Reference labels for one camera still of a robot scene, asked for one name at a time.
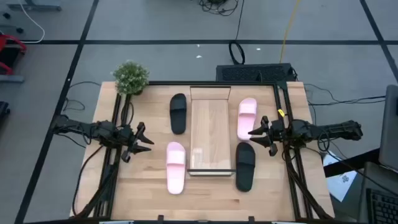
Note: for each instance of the black computer tower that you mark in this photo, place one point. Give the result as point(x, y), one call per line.
point(248, 73)

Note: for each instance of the white paper sheet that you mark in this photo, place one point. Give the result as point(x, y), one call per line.
point(342, 183)

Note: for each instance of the black slide sandal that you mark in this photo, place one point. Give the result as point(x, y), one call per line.
point(245, 174)
point(178, 121)

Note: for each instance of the pink slide sandal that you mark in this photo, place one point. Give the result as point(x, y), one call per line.
point(247, 118)
point(175, 177)

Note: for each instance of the black caster wheel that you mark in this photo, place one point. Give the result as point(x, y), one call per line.
point(20, 30)
point(6, 15)

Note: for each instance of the black keyboard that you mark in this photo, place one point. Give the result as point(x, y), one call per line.
point(384, 208)

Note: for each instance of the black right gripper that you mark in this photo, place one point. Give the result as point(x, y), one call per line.
point(278, 132)

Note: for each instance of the green potted plant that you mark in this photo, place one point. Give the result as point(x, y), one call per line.
point(130, 77)

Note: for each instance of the grey furniture foot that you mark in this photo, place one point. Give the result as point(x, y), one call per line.
point(37, 6)

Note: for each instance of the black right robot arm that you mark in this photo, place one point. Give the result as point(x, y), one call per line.
point(339, 130)

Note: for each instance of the grey side desk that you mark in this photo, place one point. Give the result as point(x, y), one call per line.
point(373, 177)

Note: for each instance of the yellow tag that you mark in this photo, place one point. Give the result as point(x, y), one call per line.
point(281, 112)

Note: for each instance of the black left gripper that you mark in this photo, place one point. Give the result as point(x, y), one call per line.
point(129, 137)

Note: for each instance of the grey monitor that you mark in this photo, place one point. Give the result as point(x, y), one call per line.
point(390, 130)

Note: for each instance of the black desk bar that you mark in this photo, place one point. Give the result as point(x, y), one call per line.
point(348, 163)

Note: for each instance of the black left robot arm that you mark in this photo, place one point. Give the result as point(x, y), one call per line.
point(102, 130)

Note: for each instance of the red chair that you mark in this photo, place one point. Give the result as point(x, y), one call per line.
point(12, 39)

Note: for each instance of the black frame wooden shelf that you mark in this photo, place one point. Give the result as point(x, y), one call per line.
point(211, 130)

